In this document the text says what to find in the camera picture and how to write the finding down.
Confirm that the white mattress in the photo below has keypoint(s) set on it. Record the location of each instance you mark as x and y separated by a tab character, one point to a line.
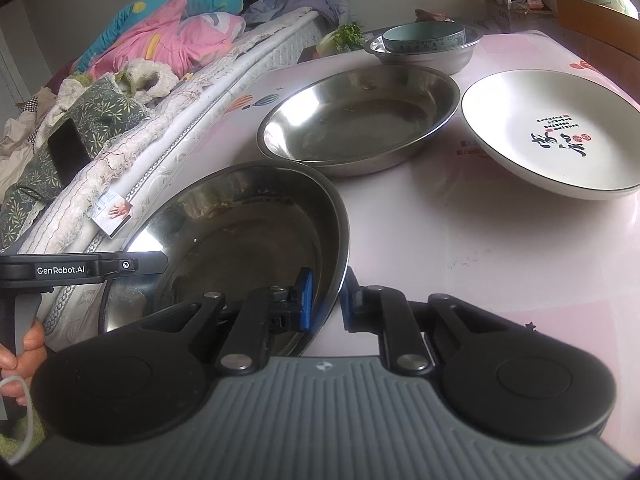
200	125

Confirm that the pink printed tablecloth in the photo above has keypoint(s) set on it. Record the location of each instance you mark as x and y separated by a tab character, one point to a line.
425	240

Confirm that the pink and teal quilt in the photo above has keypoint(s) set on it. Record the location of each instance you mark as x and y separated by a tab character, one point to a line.
165	35

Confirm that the person's left hand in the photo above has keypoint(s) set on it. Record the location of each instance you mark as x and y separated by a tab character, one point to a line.
32	360

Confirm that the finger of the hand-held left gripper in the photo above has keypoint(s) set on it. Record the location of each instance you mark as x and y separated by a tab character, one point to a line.
135	264

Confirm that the large stainless steel plate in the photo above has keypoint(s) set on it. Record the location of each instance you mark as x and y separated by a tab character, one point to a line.
350	115
225	220

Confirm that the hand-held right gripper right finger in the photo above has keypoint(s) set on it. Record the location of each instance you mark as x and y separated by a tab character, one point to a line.
350	300

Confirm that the cardboard box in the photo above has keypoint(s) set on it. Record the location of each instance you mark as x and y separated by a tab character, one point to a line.
510	12

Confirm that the green leaf-patterned pillow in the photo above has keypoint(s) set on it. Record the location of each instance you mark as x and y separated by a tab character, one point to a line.
100	105

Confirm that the teal ceramic bowl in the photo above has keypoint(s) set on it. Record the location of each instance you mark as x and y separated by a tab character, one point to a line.
425	40

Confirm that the beige cloth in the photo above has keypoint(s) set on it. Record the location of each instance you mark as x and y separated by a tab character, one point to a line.
20	150

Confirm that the white ceramic plate black print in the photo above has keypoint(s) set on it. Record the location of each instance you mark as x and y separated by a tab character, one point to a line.
510	125

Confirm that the white fluffy cloth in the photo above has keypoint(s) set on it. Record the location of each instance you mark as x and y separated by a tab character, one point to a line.
166	82

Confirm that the white mattress tag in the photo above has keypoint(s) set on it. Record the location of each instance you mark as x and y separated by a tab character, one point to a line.
112	214

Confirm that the napa cabbage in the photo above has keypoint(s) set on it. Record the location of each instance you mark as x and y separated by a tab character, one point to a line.
345	35

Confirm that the purple cabbage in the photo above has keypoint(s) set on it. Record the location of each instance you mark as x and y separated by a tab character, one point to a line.
432	15

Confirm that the brown open tray box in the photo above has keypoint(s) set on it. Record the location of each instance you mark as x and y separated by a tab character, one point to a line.
590	22

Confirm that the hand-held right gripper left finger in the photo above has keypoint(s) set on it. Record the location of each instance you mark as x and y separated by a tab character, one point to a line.
306	302

